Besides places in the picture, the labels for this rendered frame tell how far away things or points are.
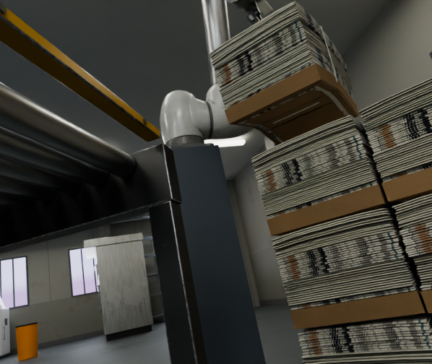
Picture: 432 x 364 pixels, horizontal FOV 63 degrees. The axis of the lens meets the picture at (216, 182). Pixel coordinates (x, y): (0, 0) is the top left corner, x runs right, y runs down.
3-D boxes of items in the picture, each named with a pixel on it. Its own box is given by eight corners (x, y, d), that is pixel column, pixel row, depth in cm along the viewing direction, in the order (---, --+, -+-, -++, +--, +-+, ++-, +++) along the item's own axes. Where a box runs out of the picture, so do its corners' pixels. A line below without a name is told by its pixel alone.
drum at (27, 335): (19, 360, 673) (18, 326, 690) (41, 354, 684) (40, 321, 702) (14, 362, 638) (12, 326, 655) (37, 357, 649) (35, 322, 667)
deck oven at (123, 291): (93, 339, 801) (85, 252, 858) (146, 327, 842) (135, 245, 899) (92, 344, 664) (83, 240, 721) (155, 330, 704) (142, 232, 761)
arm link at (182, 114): (162, 154, 143) (154, 106, 149) (205, 150, 148) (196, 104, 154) (166, 136, 128) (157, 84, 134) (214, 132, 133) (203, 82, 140)
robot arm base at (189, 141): (150, 169, 140) (149, 156, 142) (204, 164, 147) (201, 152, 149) (155, 150, 124) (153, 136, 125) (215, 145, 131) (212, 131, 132)
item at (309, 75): (253, 128, 117) (250, 115, 117) (339, 89, 101) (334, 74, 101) (227, 124, 103) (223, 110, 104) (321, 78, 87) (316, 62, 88)
